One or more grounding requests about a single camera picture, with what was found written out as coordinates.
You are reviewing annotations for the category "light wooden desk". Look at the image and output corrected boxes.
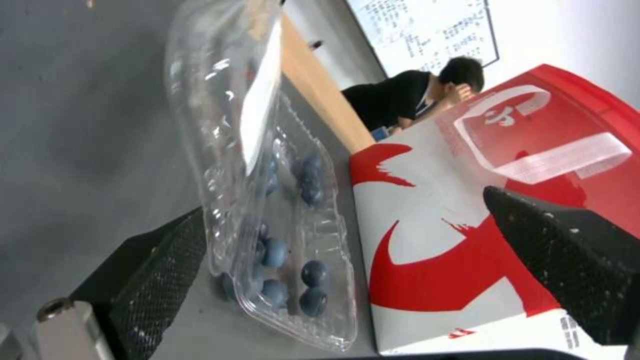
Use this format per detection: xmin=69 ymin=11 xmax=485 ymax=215
xmin=278 ymin=14 xmax=377 ymax=155

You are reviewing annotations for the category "clear plastic clamshell container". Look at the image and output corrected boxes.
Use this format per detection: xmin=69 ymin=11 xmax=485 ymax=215
xmin=163 ymin=0 xmax=362 ymax=352

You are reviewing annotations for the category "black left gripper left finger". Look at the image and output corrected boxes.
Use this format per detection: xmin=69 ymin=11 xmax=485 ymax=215
xmin=0 ymin=208 xmax=209 ymax=360

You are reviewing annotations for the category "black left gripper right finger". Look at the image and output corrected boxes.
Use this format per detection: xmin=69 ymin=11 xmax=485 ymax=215
xmin=482 ymin=185 xmax=640 ymax=345

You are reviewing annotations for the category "red and white takeout bag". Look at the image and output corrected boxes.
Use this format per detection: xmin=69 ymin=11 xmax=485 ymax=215
xmin=347 ymin=63 xmax=640 ymax=357

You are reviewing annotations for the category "whiteboard with writing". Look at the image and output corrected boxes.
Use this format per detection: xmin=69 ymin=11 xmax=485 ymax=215
xmin=344 ymin=0 xmax=502 ymax=76

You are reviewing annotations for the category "dark blue blueberry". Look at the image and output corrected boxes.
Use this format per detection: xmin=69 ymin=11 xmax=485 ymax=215
xmin=262 ymin=238 xmax=291 ymax=268
xmin=261 ymin=279 xmax=290 ymax=308
xmin=300 ymin=179 xmax=326 ymax=206
xmin=298 ymin=287 xmax=331 ymax=317
xmin=300 ymin=260 xmax=329 ymax=286
xmin=299 ymin=153 xmax=325 ymax=179

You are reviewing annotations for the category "person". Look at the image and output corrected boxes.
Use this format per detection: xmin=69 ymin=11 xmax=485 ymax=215
xmin=340 ymin=56 xmax=486 ymax=142

